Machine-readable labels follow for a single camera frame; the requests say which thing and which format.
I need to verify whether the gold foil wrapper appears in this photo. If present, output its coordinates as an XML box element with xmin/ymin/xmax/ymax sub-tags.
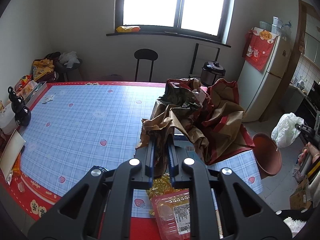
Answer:
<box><xmin>146</xmin><ymin>173</ymin><xmax>189</xmax><ymax>207</ymax></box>

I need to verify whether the red plastic food package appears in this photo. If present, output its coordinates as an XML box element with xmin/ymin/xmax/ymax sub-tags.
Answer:
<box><xmin>151</xmin><ymin>190</ymin><xmax>190</xmax><ymax>240</ymax></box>

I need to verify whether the brown paper bag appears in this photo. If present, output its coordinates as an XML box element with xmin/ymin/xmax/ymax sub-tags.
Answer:
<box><xmin>137</xmin><ymin>78</ymin><xmax>254</xmax><ymax>165</ymax></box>

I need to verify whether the terracotta plastic trash bin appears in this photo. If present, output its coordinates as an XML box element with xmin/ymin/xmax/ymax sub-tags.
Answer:
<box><xmin>253</xmin><ymin>133</ymin><xmax>282</xmax><ymax>179</ymax></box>

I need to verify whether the person's right hand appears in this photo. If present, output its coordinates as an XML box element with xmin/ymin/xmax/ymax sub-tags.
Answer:
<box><xmin>298</xmin><ymin>142</ymin><xmax>320</xmax><ymax>165</ymax></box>

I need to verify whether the blue plaid tablecloth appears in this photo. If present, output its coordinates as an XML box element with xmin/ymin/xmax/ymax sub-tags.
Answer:
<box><xmin>0</xmin><ymin>80</ymin><xmax>264</xmax><ymax>240</ymax></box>

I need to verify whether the electric pressure cooker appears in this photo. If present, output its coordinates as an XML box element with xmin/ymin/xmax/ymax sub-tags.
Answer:
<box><xmin>200</xmin><ymin>61</ymin><xmax>226</xmax><ymax>87</ymax></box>

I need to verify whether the white refrigerator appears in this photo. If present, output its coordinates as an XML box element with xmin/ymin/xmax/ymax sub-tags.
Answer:
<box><xmin>237</xmin><ymin>34</ymin><xmax>291</xmax><ymax>122</ymax></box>

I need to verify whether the black round stool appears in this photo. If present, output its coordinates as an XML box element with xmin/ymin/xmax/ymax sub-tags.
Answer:
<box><xmin>133</xmin><ymin>48</ymin><xmax>158</xmax><ymax>82</ymax></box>

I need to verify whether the white plastic bag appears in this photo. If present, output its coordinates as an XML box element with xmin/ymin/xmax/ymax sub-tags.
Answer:
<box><xmin>271</xmin><ymin>113</ymin><xmax>304</xmax><ymax>148</ymax></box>

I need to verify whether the white box at table edge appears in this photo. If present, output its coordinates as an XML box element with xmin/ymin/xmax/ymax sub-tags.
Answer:
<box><xmin>1</xmin><ymin>129</ymin><xmax>25</xmax><ymax>179</ymax></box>

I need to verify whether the small stool with white bag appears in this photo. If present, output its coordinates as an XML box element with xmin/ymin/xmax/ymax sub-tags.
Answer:
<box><xmin>55</xmin><ymin>51</ymin><xmax>82</xmax><ymax>82</ymax></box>

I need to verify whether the metal tray with packets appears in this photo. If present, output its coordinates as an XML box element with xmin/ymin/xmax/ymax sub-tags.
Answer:
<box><xmin>20</xmin><ymin>80</ymin><xmax>47</xmax><ymax>109</ymax></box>

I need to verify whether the yellow item on windowsill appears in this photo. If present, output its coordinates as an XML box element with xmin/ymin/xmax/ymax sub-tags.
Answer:
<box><xmin>116</xmin><ymin>25</ymin><xmax>140</xmax><ymax>33</ymax></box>

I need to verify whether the yellow snack bags pile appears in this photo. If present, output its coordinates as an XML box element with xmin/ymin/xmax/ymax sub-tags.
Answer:
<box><xmin>32</xmin><ymin>59</ymin><xmax>58</xmax><ymax>83</ymax></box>

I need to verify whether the red cloth on refrigerator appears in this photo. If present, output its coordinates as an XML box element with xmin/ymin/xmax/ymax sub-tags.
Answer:
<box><xmin>242</xmin><ymin>27</ymin><xmax>277</xmax><ymax>72</ymax></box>

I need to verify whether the window with dark frame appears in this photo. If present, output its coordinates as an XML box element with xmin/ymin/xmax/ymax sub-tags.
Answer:
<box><xmin>114</xmin><ymin>0</ymin><xmax>234</xmax><ymax>46</ymax></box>

